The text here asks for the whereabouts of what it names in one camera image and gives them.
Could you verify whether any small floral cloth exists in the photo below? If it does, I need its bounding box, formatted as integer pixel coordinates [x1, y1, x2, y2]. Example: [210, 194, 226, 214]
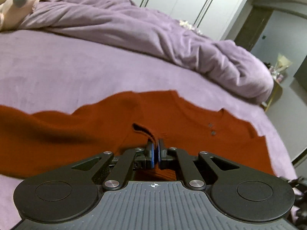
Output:
[179, 19, 203, 33]

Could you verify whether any pink plush toy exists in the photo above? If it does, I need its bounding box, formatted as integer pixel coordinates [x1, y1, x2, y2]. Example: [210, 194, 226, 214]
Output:
[0, 0, 40, 31]

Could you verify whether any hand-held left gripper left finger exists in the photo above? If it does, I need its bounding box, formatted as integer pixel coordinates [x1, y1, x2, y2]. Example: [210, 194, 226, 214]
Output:
[71, 142, 155, 191]

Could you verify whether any red knit sweater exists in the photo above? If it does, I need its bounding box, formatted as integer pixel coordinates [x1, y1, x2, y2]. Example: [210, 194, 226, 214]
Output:
[0, 90, 276, 181]

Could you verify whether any dark cabinet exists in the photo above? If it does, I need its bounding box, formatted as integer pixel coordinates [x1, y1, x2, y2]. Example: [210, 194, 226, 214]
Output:
[293, 53, 307, 85]

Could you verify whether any gold-legged side table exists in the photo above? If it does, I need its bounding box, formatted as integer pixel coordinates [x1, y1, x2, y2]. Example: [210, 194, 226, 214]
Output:
[261, 75, 290, 112]

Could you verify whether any white wardrobe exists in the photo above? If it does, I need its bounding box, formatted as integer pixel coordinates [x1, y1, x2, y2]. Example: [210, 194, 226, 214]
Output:
[42, 0, 257, 41]

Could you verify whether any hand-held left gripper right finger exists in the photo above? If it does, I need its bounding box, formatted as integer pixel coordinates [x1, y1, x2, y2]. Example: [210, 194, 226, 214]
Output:
[157, 139, 241, 190]

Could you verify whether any purple bed sheet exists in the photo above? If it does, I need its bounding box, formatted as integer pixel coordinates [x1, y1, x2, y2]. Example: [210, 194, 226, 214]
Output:
[0, 27, 298, 230]

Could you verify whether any purple duvet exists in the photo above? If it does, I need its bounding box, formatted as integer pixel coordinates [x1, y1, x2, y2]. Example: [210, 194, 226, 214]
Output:
[18, 0, 275, 104]

